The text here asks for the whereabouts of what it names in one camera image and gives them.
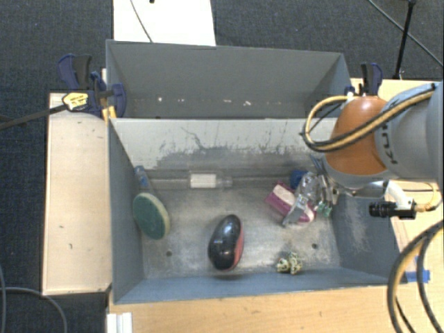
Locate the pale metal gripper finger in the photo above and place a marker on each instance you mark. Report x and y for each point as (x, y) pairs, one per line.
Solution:
(293, 211)
(301, 213)

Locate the blue rounded object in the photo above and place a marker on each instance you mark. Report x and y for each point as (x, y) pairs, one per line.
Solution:
(296, 178)

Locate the green and yellow crumpled toy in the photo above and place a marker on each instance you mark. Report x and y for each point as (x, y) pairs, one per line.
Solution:
(289, 264)

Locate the black and red oval ball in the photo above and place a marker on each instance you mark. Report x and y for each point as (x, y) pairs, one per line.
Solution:
(224, 243)

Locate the clear plastic bottle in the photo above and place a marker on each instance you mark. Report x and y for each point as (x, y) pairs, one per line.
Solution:
(203, 180)

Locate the grey metal bin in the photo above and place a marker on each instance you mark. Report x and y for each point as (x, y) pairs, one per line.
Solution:
(222, 82)

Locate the green round sponge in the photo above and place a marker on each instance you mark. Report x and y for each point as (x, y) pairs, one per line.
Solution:
(150, 215)

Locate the pale wood board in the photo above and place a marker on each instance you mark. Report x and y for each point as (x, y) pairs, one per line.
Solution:
(78, 203)

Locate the black cylinder on white bracket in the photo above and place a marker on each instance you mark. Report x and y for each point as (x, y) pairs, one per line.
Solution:
(390, 209)

